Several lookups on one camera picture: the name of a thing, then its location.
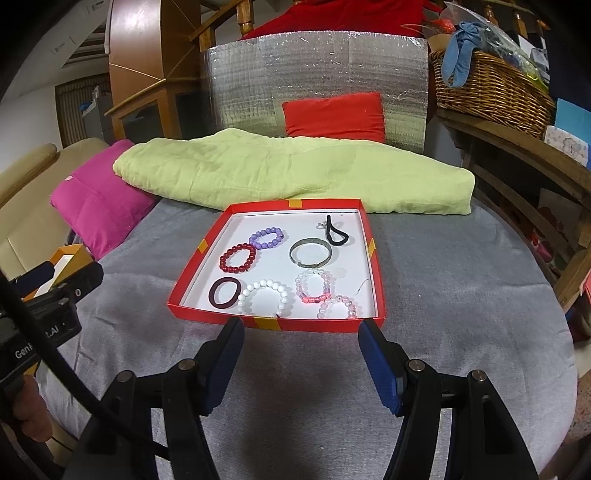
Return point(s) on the grey green bangle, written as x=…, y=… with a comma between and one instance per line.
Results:
x=295, y=256

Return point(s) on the person's left hand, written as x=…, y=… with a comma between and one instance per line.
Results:
x=27, y=410

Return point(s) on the yellow green folded blanket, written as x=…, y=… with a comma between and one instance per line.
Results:
x=277, y=170

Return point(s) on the magenta pillow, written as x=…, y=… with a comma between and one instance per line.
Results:
x=97, y=203

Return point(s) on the wooden cabinet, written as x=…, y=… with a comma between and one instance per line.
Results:
x=138, y=46

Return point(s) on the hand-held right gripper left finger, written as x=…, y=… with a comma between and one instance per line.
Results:
x=226, y=364

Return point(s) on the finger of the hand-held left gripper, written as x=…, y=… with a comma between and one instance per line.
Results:
x=85, y=277

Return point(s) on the wicker basket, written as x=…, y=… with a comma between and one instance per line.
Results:
x=498, y=92

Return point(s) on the blue cloth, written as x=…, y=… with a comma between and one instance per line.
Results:
x=461, y=50

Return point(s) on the beige sofa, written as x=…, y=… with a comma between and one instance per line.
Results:
x=27, y=207

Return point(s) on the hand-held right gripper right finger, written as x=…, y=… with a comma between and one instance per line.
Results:
x=381, y=369

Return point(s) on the light blue box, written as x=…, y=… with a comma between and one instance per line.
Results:
x=572, y=115

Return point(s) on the red cloth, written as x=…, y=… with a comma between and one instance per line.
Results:
x=346, y=16

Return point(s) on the silver insulation panel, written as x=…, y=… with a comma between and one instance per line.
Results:
x=249, y=83

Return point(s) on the red cardboard box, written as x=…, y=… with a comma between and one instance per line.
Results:
x=198, y=314

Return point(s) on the red cushion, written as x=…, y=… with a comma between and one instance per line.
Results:
x=332, y=117

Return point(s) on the wooden shelf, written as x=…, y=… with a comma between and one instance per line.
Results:
x=508, y=138

